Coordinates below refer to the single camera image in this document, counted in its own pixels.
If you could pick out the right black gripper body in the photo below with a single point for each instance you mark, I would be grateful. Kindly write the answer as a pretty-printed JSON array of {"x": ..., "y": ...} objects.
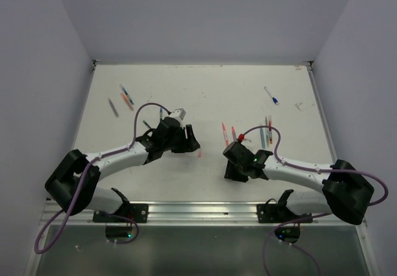
[{"x": 235, "y": 171}]

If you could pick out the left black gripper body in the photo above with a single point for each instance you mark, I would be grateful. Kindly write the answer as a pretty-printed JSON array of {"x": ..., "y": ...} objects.
[{"x": 178, "y": 144}]

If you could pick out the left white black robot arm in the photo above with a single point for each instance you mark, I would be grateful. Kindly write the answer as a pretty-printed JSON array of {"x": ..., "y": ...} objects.
[{"x": 73, "y": 184}]

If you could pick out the teal pen right side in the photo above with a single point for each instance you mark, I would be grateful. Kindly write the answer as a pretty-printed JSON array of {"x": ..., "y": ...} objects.
[{"x": 262, "y": 136}]

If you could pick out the purple pen top left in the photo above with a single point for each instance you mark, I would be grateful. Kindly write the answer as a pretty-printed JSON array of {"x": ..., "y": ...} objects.
[{"x": 114, "y": 110}]

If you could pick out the blue pen top left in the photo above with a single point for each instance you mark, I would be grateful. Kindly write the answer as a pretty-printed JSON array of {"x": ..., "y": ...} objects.
[{"x": 126, "y": 94}]

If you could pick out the orange pen top left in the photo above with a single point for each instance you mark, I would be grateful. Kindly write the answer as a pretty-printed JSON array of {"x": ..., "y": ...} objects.
[{"x": 127, "y": 101}]

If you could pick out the blue capped white pen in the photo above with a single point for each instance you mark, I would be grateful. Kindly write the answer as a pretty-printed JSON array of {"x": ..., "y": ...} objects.
[{"x": 273, "y": 98}]

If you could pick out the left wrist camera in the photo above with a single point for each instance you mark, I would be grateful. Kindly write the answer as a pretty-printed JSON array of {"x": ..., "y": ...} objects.
[{"x": 178, "y": 114}]

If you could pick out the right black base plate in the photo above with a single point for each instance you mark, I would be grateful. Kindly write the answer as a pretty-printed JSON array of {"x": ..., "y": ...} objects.
[{"x": 272, "y": 213}]

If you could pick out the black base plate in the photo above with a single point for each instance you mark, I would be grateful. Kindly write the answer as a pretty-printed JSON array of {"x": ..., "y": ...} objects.
[
  {"x": 272, "y": 213},
  {"x": 138, "y": 212}
]

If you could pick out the aluminium front rail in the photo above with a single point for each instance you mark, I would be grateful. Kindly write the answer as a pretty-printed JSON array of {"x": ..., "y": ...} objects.
[{"x": 191, "y": 214}]

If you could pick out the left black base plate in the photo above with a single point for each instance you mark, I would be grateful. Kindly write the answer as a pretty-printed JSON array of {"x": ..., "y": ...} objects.
[{"x": 138, "y": 212}]

